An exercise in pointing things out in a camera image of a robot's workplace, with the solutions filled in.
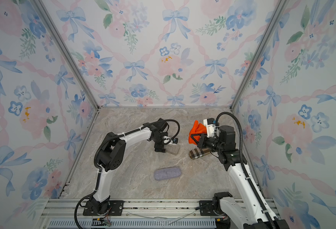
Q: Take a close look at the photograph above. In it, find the grey eyeglass case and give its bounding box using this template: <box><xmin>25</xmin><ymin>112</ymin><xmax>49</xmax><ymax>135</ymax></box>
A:
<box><xmin>165</xmin><ymin>145</ymin><xmax>180</xmax><ymax>156</ymax></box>

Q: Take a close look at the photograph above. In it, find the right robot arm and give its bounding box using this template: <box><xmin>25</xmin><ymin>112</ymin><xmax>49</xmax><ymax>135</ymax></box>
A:
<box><xmin>189</xmin><ymin>123</ymin><xmax>289</xmax><ymax>229</ymax></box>

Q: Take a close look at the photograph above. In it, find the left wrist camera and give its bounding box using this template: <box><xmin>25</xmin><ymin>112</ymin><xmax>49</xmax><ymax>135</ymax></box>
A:
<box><xmin>163</xmin><ymin>136</ymin><xmax>178</xmax><ymax>145</ymax></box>

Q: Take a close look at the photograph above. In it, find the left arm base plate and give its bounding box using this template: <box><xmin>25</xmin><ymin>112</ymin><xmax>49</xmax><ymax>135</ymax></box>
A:
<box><xmin>83</xmin><ymin>199</ymin><xmax>125</xmax><ymax>216</ymax></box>

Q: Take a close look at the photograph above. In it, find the orange microfiber cloth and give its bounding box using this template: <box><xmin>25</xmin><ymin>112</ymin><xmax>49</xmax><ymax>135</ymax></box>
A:
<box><xmin>188</xmin><ymin>120</ymin><xmax>207</xmax><ymax>145</ymax></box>

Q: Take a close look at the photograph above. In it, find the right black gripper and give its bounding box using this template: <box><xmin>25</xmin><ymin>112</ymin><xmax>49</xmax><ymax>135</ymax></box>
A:
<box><xmin>192</xmin><ymin>133</ymin><xmax>224</xmax><ymax>154</ymax></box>

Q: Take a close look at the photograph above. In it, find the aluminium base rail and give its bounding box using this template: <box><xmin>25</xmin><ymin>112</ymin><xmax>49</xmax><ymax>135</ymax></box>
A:
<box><xmin>40</xmin><ymin>198</ymin><xmax>281</xmax><ymax>229</ymax></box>

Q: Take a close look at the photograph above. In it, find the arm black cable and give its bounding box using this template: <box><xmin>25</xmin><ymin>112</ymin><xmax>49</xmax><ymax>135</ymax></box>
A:
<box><xmin>215</xmin><ymin>111</ymin><xmax>277</xmax><ymax>229</ymax></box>
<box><xmin>74</xmin><ymin>119</ymin><xmax>181</xmax><ymax>229</ymax></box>

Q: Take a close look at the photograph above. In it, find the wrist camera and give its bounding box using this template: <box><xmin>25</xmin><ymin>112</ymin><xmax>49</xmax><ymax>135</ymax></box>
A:
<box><xmin>203</xmin><ymin>118</ymin><xmax>219</xmax><ymax>138</ymax></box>
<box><xmin>163</xmin><ymin>136</ymin><xmax>178</xmax><ymax>145</ymax></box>

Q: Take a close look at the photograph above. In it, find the plaid eyeglass case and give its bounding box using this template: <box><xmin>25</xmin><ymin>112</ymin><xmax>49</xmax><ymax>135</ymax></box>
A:
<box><xmin>189</xmin><ymin>148</ymin><xmax>211</xmax><ymax>160</ymax></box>

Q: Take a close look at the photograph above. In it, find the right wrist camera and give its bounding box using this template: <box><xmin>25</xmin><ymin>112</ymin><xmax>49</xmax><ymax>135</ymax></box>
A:
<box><xmin>203</xmin><ymin>118</ymin><xmax>219</xmax><ymax>138</ymax></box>

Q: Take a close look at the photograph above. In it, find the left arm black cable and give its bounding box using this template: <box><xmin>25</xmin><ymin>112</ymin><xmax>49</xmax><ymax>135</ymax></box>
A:
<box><xmin>74</xmin><ymin>119</ymin><xmax>181</xmax><ymax>229</ymax></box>

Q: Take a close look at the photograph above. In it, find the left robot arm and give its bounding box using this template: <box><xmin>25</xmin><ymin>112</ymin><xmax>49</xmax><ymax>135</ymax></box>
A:
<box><xmin>77</xmin><ymin>118</ymin><xmax>180</xmax><ymax>216</ymax></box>

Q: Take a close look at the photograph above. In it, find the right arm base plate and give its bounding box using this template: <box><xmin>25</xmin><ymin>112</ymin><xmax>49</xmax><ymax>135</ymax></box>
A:
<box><xmin>197</xmin><ymin>200</ymin><xmax>223</xmax><ymax>216</ymax></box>

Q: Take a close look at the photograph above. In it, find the purple eyeglass case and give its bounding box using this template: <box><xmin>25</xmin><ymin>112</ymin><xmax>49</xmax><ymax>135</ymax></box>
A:
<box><xmin>154</xmin><ymin>167</ymin><xmax>181</xmax><ymax>181</ymax></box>

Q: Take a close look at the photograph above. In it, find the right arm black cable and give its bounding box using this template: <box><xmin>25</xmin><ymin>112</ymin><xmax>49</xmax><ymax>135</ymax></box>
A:
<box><xmin>215</xmin><ymin>111</ymin><xmax>277</xmax><ymax>229</ymax></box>

